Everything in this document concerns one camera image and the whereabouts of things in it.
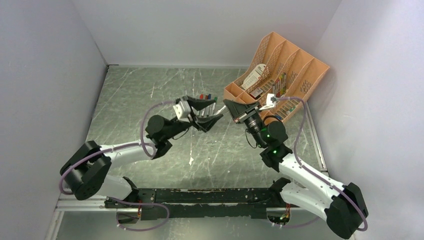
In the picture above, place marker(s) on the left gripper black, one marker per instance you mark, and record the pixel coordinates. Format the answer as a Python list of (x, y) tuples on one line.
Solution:
[(205, 124)]

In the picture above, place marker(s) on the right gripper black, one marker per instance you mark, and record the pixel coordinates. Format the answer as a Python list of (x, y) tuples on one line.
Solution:
[(239, 112)]

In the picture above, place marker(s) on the white pen red tip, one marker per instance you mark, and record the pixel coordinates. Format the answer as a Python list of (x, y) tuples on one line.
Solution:
[(220, 111)]

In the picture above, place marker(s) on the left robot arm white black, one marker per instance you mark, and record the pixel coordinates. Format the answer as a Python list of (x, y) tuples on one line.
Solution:
[(86, 173)]

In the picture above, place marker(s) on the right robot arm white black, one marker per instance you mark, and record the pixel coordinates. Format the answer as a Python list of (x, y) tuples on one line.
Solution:
[(341, 206)]

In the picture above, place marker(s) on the pens bundle in organizer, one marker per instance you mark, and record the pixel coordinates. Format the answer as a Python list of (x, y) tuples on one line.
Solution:
[(279, 87)]

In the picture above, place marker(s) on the orange plastic file organizer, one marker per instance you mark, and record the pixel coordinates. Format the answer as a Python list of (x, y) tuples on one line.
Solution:
[(278, 67)]

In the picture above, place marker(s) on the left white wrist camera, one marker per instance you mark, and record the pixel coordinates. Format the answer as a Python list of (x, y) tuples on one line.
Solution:
[(182, 110)]

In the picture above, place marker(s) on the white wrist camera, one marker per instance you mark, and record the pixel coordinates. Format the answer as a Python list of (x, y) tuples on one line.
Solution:
[(270, 102), (182, 110)]

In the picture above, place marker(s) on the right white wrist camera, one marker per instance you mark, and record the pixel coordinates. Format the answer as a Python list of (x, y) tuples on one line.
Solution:
[(270, 102)]

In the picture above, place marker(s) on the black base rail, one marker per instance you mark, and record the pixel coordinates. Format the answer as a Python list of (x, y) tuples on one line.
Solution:
[(159, 203)]

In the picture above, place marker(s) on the aluminium frame rail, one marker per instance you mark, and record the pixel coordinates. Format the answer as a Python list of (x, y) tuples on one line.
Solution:
[(68, 203)]

